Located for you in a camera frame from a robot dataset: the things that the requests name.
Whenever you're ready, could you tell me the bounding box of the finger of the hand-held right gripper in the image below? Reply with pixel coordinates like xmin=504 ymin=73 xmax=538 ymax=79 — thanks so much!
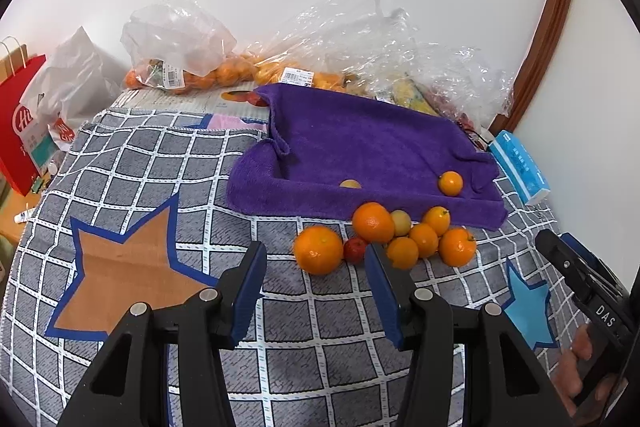
xmin=535 ymin=229 xmax=596 ymax=297
xmin=560 ymin=233 xmax=626 ymax=295

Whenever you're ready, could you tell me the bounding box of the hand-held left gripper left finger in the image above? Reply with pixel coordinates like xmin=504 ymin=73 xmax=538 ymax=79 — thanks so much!
xmin=62 ymin=241 xmax=268 ymax=427

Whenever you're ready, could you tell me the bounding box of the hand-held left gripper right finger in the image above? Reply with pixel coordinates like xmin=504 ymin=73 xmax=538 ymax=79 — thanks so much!
xmin=364 ymin=244 xmax=576 ymax=427

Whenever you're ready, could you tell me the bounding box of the small orange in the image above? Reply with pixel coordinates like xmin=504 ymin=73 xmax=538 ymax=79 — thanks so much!
xmin=421 ymin=206 xmax=452 ymax=237
xmin=437 ymin=171 xmax=464 ymax=196
xmin=409 ymin=223 xmax=440 ymax=259
xmin=386 ymin=236 xmax=420 ymax=270

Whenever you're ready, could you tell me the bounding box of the small red plum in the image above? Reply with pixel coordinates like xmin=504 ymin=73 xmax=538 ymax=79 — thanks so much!
xmin=343 ymin=237 xmax=368 ymax=265

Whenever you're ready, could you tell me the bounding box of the large orange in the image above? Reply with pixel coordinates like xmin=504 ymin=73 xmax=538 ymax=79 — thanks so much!
xmin=293 ymin=225 xmax=345 ymax=276

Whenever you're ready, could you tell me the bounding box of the medium orange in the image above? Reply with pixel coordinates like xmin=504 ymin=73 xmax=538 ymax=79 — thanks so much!
xmin=352 ymin=202 xmax=395 ymax=244

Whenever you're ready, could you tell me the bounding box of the orange with green stem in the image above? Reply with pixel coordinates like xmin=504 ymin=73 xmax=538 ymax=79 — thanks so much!
xmin=438 ymin=227 xmax=477 ymax=268

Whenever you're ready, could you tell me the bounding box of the person's right hand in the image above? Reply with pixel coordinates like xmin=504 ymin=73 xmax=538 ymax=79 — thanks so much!
xmin=555 ymin=327 xmax=594 ymax=413

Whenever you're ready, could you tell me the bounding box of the blue tissue pack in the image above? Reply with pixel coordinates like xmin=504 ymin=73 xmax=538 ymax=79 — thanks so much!
xmin=487 ymin=130 xmax=551 ymax=206

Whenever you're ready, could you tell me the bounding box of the purple towel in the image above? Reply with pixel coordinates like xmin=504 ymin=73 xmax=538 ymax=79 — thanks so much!
xmin=226 ymin=83 xmax=507 ymax=230

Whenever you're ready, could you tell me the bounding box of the grey checked star blanket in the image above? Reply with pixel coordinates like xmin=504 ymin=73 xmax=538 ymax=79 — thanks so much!
xmin=0 ymin=107 xmax=616 ymax=427

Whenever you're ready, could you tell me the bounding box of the large crinkled clear bag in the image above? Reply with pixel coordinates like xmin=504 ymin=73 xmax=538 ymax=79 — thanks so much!
xmin=370 ymin=22 xmax=516 ymax=132

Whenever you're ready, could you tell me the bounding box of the yellow corn pack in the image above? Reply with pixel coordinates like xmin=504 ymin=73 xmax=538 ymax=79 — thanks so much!
xmin=390 ymin=77 xmax=441 ymax=115

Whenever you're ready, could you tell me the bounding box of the clear bag of mandarins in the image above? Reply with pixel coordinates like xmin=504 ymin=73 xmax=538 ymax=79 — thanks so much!
xmin=120 ymin=0 xmax=238 ymax=95
xmin=235 ymin=0 xmax=416 ymax=95

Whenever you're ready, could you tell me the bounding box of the red paper bag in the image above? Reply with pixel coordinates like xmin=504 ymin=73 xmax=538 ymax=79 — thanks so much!
xmin=0 ymin=36 xmax=53 ymax=196

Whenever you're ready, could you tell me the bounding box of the white plastic bag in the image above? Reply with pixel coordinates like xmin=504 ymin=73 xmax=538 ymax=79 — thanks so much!
xmin=20 ymin=27 xmax=126 ymax=152

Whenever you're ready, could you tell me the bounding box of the black cord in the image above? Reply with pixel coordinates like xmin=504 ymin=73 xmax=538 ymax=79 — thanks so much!
xmin=455 ymin=117 xmax=493 ymax=152

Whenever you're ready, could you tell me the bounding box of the brown wooden frame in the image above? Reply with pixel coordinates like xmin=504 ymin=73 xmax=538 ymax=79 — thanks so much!
xmin=487 ymin=0 xmax=580 ymax=138

